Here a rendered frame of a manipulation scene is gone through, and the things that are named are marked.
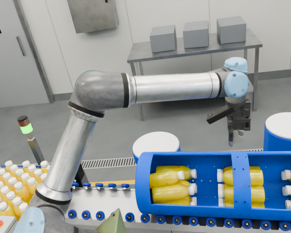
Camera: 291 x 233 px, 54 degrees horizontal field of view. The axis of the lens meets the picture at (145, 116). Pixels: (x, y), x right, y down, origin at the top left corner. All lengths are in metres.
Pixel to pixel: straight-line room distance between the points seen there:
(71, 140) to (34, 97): 4.41
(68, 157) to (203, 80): 0.46
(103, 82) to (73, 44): 3.94
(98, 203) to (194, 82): 0.98
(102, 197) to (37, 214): 0.80
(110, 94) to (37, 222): 0.38
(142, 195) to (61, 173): 0.45
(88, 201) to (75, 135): 0.79
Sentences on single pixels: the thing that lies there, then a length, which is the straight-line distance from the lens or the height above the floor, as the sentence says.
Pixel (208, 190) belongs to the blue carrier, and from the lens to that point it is 1.48.
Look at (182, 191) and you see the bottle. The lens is 1.29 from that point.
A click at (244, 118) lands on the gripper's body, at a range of 1.10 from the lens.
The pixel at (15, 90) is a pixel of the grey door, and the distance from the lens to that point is 5.38.
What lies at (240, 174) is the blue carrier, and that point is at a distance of 1.21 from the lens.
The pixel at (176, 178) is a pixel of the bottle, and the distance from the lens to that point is 1.30.
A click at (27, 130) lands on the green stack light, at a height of 1.18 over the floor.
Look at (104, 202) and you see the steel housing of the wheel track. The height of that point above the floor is 0.93.
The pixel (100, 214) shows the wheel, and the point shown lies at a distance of 1.47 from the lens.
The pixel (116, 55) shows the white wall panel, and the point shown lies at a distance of 4.56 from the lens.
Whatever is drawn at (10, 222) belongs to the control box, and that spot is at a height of 1.10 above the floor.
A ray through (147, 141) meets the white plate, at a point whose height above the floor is 1.04.
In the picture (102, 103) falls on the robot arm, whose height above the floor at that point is 1.70.
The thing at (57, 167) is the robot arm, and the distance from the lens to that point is 0.92.
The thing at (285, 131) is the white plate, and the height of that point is 1.04.
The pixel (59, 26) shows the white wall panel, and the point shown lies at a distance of 4.67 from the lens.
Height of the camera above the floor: 2.03
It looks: 30 degrees down
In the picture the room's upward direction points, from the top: 10 degrees counter-clockwise
